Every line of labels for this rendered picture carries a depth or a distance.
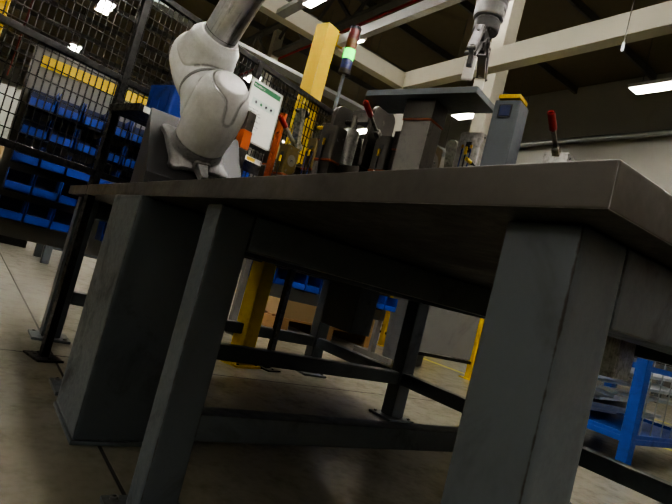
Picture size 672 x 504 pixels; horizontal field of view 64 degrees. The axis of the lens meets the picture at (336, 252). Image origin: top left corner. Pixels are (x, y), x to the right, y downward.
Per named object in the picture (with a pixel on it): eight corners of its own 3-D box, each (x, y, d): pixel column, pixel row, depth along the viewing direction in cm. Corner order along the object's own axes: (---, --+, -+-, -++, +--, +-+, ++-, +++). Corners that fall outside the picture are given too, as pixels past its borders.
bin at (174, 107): (221, 144, 234) (229, 116, 234) (167, 116, 208) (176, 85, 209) (195, 141, 242) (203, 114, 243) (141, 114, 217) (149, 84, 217)
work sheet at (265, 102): (268, 152, 279) (283, 95, 281) (236, 135, 261) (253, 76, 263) (266, 151, 280) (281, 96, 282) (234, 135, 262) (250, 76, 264)
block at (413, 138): (412, 255, 156) (448, 109, 159) (398, 249, 150) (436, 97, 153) (384, 249, 162) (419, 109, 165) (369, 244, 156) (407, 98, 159)
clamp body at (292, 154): (279, 235, 213) (302, 150, 215) (262, 229, 206) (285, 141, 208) (268, 233, 217) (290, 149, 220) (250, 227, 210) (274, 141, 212)
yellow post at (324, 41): (260, 369, 299) (349, 33, 312) (236, 368, 285) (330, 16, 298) (239, 359, 310) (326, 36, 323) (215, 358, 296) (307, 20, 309)
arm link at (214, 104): (181, 154, 148) (213, 93, 136) (167, 110, 157) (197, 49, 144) (232, 163, 159) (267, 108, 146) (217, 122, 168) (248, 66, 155)
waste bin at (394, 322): (436, 370, 526) (454, 298, 531) (399, 364, 497) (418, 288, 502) (402, 357, 567) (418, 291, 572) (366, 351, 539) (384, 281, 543)
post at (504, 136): (492, 270, 140) (530, 111, 143) (481, 264, 134) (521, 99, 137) (465, 265, 145) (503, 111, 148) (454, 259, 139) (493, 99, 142)
